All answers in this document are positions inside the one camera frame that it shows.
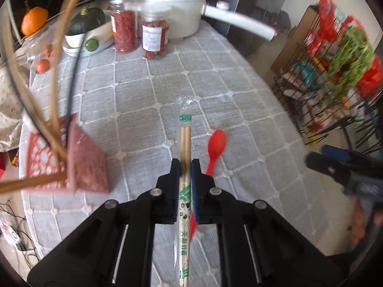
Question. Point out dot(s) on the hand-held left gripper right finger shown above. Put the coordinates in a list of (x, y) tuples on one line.
[(194, 185)]

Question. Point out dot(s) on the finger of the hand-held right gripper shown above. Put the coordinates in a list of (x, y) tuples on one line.
[(344, 155), (326, 166)]

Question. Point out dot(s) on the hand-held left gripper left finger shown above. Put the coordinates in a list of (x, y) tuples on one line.
[(176, 185)]

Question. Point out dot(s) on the disposable chopsticks pair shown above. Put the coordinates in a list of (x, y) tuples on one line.
[(185, 143)]

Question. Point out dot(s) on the red plastic spoon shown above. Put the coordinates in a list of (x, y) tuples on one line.
[(217, 143)]

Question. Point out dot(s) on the pink perforated utensil holder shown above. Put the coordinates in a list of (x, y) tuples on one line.
[(86, 161)]

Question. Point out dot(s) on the person's right hand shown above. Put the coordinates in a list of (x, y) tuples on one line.
[(358, 224)]

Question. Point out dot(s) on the grey quilted tablecloth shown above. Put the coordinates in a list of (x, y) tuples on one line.
[(134, 95)]

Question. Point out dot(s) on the green leafy vegetables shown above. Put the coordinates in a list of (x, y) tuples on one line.
[(350, 53)]

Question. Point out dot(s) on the red snack packet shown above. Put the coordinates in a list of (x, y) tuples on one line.
[(314, 41)]

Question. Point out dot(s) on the cardboard box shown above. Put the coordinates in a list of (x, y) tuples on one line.
[(299, 33)]

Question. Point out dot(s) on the black chopstick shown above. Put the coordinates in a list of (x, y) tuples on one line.
[(73, 80)]

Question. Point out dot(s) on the labelled jar of dried fruit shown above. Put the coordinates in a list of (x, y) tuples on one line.
[(154, 39)]

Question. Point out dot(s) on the clear jar of red berries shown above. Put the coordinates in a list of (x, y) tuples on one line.
[(124, 30)]

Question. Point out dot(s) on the green lime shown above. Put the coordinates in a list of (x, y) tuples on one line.
[(91, 44)]

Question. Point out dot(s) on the white dish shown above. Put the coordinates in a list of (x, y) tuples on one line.
[(100, 34)]

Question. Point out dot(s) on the white electronic device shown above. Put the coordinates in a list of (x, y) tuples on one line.
[(12, 234)]

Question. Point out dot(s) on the small orange tomato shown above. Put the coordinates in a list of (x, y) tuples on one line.
[(49, 50), (43, 65)]

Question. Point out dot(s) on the floral patterned cloth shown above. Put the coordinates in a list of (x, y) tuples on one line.
[(9, 101)]

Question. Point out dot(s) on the dark green squash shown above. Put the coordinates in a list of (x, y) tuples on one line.
[(85, 21)]

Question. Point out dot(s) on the orange pumpkin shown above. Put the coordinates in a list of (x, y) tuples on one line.
[(34, 21)]

